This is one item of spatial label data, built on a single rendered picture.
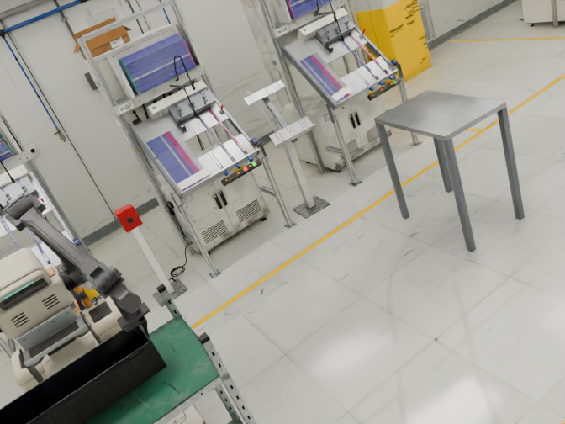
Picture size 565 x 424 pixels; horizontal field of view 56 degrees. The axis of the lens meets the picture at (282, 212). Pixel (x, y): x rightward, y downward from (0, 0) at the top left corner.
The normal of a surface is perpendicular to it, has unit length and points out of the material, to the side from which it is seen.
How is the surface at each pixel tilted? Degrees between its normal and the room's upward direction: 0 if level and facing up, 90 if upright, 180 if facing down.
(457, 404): 0
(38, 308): 98
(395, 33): 90
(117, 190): 90
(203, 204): 90
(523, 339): 0
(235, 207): 90
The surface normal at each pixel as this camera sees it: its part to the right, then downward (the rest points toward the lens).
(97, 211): 0.50, 0.24
